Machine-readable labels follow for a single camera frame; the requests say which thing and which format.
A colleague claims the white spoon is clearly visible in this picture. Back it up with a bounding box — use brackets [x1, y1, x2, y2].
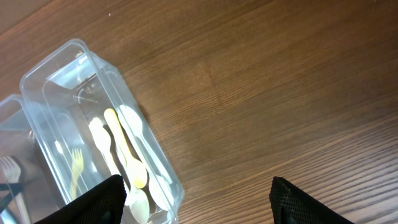
[120, 105, 172, 184]
[122, 123, 174, 211]

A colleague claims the left clear plastic container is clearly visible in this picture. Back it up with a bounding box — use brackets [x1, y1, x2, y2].
[1, 95, 66, 223]

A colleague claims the right clear plastic container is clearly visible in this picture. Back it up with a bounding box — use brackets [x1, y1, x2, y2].
[20, 39, 184, 223]

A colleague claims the clear plastic container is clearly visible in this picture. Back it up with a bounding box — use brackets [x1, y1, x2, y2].
[20, 39, 184, 223]
[1, 95, 66, 223]

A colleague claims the yellow plastic fork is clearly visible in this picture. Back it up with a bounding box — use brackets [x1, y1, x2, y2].
[70, 148, 84, 200]

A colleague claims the white spoon diagonal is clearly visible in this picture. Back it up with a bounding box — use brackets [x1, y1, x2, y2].
[88, 116, 131, 200]

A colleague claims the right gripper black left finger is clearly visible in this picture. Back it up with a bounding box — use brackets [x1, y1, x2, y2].
[36, 175, 126, 224]

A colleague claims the yellow plastic spoon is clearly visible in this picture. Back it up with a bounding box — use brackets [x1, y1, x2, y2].
[104, 108, 148, 189]

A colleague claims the white plastic fork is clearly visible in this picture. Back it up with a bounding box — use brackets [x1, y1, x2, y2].
[1, 156, 30, 224]

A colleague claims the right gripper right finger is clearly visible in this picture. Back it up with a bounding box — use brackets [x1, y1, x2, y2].
[269, 177, 353, 224]

